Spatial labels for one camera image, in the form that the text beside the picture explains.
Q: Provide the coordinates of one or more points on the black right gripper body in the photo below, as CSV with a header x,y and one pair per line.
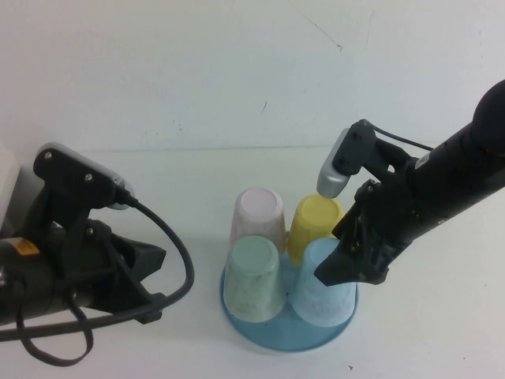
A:
x,y
390,213

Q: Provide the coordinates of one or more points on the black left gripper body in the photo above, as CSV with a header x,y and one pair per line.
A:
x,y
98,276

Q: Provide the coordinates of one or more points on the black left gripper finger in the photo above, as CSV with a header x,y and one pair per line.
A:
x,y
146,256
152,308

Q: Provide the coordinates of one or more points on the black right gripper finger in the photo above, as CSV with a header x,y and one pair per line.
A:
x,y
378,264
345,260

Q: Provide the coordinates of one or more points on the light blue plastic cup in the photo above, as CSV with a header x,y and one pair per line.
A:
x,y
323,304

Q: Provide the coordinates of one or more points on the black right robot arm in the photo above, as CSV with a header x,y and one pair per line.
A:
x,y
465,173

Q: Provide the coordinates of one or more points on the yellow plastic cup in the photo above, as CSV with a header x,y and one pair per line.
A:
x,y
311,225

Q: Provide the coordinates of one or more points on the mint green plastic cup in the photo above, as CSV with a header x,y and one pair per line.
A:
x,y
252,284

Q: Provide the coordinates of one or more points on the blue round cup stand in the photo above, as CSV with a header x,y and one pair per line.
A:
x,y
284,335

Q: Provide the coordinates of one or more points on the pale pink plastic cup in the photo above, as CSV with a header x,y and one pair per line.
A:
x,y
256,217

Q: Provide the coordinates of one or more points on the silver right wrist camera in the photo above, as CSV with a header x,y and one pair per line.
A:
x,y
335,177

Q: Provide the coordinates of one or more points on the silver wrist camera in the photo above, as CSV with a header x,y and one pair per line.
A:
x,y
71,177
335,177

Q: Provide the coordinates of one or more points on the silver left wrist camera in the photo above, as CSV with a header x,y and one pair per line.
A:
x,y
71,177

